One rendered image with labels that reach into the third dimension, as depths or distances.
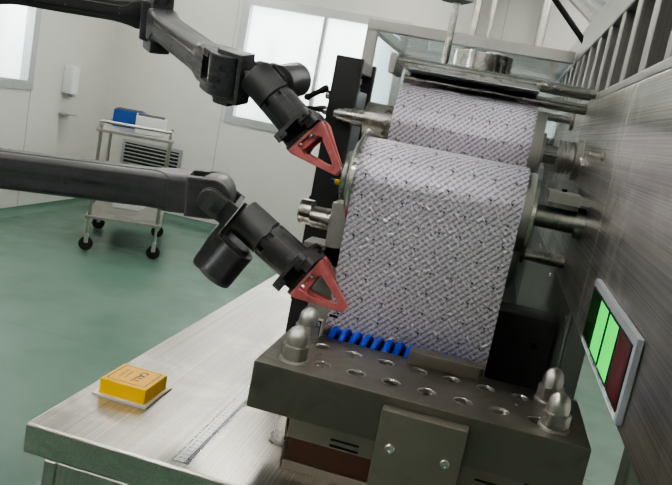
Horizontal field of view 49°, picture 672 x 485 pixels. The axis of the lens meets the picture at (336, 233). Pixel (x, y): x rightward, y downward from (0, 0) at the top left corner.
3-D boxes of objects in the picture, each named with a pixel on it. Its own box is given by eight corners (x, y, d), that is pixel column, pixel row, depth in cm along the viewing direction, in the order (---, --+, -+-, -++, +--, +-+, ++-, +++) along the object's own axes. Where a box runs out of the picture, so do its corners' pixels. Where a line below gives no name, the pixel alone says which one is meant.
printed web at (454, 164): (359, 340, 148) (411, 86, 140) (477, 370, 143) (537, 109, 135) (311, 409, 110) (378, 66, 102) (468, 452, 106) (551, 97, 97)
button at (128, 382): (122, 377, 109) (124, 362, 109) (166, 390, 108) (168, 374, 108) (97, 393, 103) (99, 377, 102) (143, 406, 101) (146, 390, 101)
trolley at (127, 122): (91, 226, 620) (108, 104, 603) (162, 237, 633) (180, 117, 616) (76, 251, 532) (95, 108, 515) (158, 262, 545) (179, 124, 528)
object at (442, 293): (324, 336, 109) (348, 213, 106) (483, 376, 104) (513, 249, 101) (323, 336, 108) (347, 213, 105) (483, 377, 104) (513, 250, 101)
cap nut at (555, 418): (536, 418, 89) (545, 383, 88) (567, 426, 88) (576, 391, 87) (538, 430, 85) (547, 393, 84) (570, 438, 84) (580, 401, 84)
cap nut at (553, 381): (533, 392, 98) (541, 360, 97) (561, 399, 97) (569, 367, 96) (534, 401, 94) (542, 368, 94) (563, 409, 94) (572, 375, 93)
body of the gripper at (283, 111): (280, 145, 110) (248, 108, 111) (299, 149, 120) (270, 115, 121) (312, 115, 109) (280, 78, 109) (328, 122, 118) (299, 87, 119)
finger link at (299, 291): (327, 330, 106) (278, 285, 106) (337, 318, 113) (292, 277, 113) (357, 295, 104) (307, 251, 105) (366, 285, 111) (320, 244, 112)
